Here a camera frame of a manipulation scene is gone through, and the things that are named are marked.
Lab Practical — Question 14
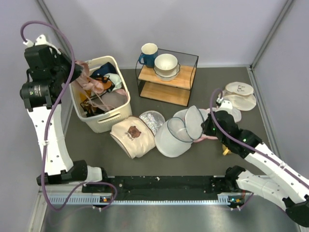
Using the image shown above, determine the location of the pink bra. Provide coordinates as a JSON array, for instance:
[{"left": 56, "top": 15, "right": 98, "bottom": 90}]
[{"left": 73, "top": 61, "right": 113, "bottom": 112}]

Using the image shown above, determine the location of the orange bra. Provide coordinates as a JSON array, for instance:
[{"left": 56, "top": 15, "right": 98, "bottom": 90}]
[{"left": 96, "top": 76, "right": 115, "bottom": 93}]

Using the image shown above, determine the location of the blue zipper white mesh bag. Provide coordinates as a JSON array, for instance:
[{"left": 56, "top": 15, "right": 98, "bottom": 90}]
[{"left": 154, "top": 106, "right": 205, "bottom": 158}]

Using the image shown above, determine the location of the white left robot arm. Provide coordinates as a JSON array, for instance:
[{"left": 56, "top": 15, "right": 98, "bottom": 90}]
[{"left": 20, "top": 35, "right": 110, "bottom": 192}]

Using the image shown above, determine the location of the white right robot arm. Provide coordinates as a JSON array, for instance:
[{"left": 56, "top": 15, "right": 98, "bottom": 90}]
[{"left": 201, "top": 99, "right": 309, "bottom": 228}]

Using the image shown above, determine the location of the pink trimmed mesh laundry bag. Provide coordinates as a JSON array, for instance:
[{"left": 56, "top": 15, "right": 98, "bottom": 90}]
[{"left": 172, "top": 106, "right": 242, "bottom": 144}]

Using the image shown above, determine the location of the beige trimmed cream mesh bag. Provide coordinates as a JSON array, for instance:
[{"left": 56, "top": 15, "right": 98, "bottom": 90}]
[{"left": 222, "top": 82, "right": 257, "bottom": 111}]

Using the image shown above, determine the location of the cream plastic laundry basket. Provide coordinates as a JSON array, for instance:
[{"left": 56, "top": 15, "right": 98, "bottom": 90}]
[{"left": 70, "top": 56, "right": 132, "bottom": 133}]

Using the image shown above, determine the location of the bear print cream bag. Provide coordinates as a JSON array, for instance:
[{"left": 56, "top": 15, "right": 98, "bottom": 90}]
[{"left": 110, "top": 116, "right": 155, "bottom": 159}]

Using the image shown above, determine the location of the yellow ceramic mug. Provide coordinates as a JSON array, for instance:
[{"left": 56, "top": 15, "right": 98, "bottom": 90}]
[{"left": 222, "top": 145, "right": 232, "bottom": 156}]

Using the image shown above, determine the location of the pile of clothes in basket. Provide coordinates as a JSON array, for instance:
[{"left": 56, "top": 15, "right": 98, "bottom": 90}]
[{"left": 81, "top": 63, "right": 126, "bottom": 117}]

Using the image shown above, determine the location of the silver round insulated pad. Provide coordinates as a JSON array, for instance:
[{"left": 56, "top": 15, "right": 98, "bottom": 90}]
[{"left": 139, "top": 110, "right": 165, "bottom": 135}]

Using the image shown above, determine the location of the white scalloped plate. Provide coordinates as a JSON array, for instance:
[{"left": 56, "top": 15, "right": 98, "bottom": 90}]
[{"left": 154, "top": 64, "right": 181, "bottom": 81}]

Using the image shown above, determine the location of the blue ceramic mug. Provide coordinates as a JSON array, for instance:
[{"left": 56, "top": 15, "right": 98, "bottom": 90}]
[{"left": 139, "top": 43, "right": 158, "bottom": 68}]

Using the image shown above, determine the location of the cream ceramic bowl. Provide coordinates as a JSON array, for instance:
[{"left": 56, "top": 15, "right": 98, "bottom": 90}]
[{"left": 154, "top": 54, "right": 178, "bottom": 71}]

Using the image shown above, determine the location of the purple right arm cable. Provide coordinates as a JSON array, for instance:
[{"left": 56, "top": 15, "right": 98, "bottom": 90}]
[{"left": 209, "top": 88, "right": 309, "bottom": 210}]

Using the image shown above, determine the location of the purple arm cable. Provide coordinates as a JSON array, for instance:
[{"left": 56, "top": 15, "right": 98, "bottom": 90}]
[
  {"left": 19, "top": 21, "right": 118, "bottom": 212},
  {"left": 209, "top": 88, "right": 309, "bottom": 210}
]

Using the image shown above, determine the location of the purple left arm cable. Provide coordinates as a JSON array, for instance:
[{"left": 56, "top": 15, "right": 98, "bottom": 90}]
[{"left": 19, "top": 21, "right": 118, "bottom": 212}]

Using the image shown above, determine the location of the black wire wooden shelf rack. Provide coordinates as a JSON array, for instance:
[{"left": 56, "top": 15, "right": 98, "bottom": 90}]
[{"left": 135, "top": 49, "right": 199, "bottom": 107}]

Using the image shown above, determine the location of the grey slotted cable duct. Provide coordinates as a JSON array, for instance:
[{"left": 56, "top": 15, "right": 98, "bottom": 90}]
[{"left": 48, "top": 195, "right": 244, "bottom": 205}]

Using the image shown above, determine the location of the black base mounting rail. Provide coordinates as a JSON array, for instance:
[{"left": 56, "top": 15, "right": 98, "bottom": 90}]
[{"left": 82, "top": 175, "right": 254, "bottom": 201}]

